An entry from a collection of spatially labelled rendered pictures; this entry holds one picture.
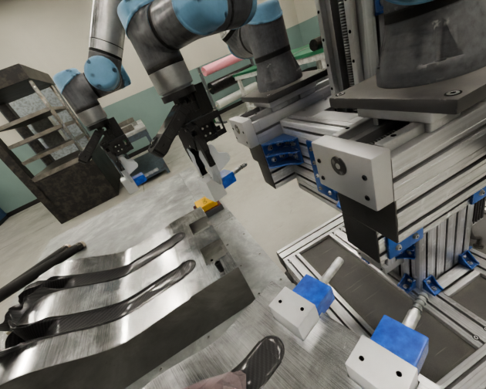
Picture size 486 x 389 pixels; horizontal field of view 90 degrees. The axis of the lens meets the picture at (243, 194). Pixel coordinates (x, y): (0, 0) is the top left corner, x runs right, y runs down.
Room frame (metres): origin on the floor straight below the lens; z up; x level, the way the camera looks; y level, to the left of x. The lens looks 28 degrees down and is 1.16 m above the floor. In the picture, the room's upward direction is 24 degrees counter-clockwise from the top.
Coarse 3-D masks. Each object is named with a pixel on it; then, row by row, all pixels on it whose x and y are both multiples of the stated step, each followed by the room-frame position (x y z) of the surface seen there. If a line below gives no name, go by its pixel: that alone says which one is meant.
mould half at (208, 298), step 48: (144, 240) 0.51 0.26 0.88; (192, 240) 0.42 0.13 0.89; (96, 288) 0.38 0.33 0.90; (192, 288) 0.29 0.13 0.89; (240, 288) 0.29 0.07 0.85; (96, 336) 0.27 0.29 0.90; (144, 336) 0.26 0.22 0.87; (192, 336) 0.27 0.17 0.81; (0, 384) 0.22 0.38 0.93; (48, 384) 0.23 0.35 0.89; (96, 384) 0.24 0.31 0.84
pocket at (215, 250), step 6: (216, 240) 0.39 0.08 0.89; (210, 246) 0.38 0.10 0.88; (216, 246) 0.38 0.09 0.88; (222, 246) 0.38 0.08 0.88; (204, 252) 0.38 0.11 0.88; (210, 252) 0.38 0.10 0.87; (216, 252) 0.38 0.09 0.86; (222, 252) 0.38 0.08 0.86; (204, 258) 0.38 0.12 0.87; (210, 258) 0.38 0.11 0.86; (216, 258) 0.37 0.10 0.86
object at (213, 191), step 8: (240, 168) 0.57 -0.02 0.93; (208, 176) 0.54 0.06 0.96; (224, 176) 0.53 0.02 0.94; (232, 176) 0.54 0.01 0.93; (200, 184) 0.54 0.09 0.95; (208, 184) 0.51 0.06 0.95; (216, 184) 0.51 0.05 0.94; (224, 184) 0.53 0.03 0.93; (208, 192) 0.52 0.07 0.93; (216, 192) 0.51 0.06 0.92; (224, 192) 0.52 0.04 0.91; (216, 200) 0.51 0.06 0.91
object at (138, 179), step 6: (156, 168) 0.89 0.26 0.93; (138, 174) 0.87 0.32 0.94; (144, 174) 0.87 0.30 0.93; (120, 180) 0.85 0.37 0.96; (126, 180) 0.83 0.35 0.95; (138, 180) 0.85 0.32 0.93; (144, 180) 0.85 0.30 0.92; (126, 186) 0.83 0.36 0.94; (132, 186) 0.83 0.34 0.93; (132, 192) 0.83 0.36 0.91
